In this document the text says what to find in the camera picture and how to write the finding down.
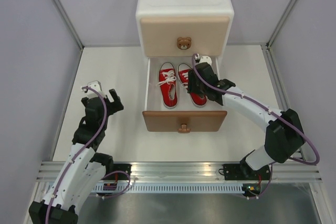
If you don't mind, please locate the red sneaker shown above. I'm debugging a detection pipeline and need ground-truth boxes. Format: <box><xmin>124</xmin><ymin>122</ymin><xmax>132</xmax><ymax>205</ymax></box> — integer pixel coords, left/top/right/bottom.
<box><xmin>177</xmin><ymin>63</ymin><xmax>207</xmax><ymax>107</ymax></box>
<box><xmin>157</xmin><ymin>62</ymin><xmax>178</xmax><ymax>109</ymax></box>

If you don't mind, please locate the brown bear knob top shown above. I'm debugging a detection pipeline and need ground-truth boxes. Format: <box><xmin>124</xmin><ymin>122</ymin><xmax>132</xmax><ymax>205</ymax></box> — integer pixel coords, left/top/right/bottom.
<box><xmin>176</xmin><ymin>37</ymin><xmax>192</xmax><ymax>50</ymax></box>

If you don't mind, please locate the bear knob bottom drawer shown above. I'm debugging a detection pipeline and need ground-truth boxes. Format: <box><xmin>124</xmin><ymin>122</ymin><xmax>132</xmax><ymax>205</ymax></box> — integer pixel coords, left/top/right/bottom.
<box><xmin>177</xmin><ymin>124</ymin><xmax>191</xmax><ymax>134</ymax></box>

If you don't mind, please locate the brown bottom drawer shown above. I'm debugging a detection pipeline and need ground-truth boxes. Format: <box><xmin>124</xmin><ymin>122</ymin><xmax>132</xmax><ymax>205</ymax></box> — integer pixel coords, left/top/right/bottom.
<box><xmin>142</xmin><ymin>57</ymin><xmax>227</xmax><ymax>132</ymax></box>

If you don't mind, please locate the beige top drawer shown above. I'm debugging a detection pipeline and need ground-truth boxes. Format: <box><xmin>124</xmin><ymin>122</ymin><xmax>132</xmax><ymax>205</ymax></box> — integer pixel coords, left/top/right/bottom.
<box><xmin>140</xmin><ymin>16</ymin><xmax>230</xmax><ymax>57</ymax></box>

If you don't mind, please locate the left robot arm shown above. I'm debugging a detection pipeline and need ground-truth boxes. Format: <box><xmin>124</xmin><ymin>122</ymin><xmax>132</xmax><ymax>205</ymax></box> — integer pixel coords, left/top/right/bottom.
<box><xmin>28</xmin><ymin>83</ymin><xmax>124</xmax><ymax>223</ymax></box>

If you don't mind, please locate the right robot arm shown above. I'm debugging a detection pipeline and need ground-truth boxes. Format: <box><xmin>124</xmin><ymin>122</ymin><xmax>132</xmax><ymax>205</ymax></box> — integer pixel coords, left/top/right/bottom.
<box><xmin>187</xmin><ymin>62</ymin><xmax>304</xmax><ymax>179</ymax></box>

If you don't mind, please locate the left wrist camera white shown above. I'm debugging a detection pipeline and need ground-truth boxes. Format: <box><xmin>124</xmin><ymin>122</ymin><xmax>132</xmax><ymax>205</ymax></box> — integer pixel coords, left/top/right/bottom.
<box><xmin>81</xmin><ymin>80</ymin><xmax>106</xmax><ymax>99</ymax></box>

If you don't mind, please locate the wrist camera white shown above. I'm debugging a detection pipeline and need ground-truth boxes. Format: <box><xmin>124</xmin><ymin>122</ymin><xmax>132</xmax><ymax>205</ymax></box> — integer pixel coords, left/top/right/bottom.
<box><xmin>81</xmin><ymin>80</ymin><xmax>106</xmax><ymax>99</ymax></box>
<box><xmin>193</xmin><ymin>54</ymin><xmax>212</xmax><ymax>65</ymax></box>

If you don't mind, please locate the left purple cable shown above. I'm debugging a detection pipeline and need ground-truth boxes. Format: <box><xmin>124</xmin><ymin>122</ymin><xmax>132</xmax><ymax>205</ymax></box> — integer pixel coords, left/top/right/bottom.
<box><xmin>44</xmin><ymin>86</ymin><xmax>132</xmax><ymax>224</ymax></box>

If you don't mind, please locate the purple cable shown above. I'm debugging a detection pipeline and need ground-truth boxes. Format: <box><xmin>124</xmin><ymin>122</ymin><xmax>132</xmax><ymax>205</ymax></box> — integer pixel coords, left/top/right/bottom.
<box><xmin>191</xmin><ymin>52</ymin><xmax>321</xmax><ymax>200</ymax></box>
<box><xmin>44</xmin><ymin>86</ymin><xmax>132</xmax><ymax>224</ymax></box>

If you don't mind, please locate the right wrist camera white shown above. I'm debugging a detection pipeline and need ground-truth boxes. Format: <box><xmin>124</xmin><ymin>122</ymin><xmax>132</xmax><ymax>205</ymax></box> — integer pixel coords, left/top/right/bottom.
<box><xmin>193</xmin><ymin>54</ymin><xmax>212</xmax><ymax>65</ymax></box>

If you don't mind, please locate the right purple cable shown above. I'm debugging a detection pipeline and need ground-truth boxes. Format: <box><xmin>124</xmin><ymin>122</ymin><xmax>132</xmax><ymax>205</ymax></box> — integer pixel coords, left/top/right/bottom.
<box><xmin>191</xmin><ymin>52</ymin><xmax>321</xmax><ymax>200</ymax></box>

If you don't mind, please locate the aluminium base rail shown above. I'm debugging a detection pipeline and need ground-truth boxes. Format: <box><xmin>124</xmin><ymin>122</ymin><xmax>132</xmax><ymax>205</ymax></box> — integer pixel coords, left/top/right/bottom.
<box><xmin>36</xmin><ymin>161</ymin><xmax>323</xmax><ymax>186</ymax></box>

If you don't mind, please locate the right aluminium frame post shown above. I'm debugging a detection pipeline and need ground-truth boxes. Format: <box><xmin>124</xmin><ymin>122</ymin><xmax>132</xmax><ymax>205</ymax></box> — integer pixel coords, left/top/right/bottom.
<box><xmin>261</xmin><ymin>0</ymin><xmax>299</xmax><ymax>109</ymax></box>

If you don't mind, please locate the aluminium frame post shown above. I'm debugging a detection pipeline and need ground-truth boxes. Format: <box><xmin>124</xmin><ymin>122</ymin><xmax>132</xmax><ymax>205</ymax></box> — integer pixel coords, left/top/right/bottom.
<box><xmin>261</xmin><ymin>0</ymin><xmax>299</xmax><ymax>109</ymax></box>
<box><xmin>51</xmin><ymin>0</ymin><xmax>84</xmax><ymax>51</ymax></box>

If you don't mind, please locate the white slotted cable duct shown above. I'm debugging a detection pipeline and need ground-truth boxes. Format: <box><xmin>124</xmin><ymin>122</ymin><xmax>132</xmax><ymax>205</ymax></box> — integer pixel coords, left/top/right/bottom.
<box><xmin>91</xmin><ymin>184</ymin><xmax>245</xmax><ymax>194</ymax></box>

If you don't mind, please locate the left aluminium frame post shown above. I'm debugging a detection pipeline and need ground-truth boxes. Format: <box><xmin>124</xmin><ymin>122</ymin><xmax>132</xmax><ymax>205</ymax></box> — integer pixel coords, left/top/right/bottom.
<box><xmin>51</xmin><ymin>0</ymin><xmax>84</xmax><ymax>51</ymax></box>

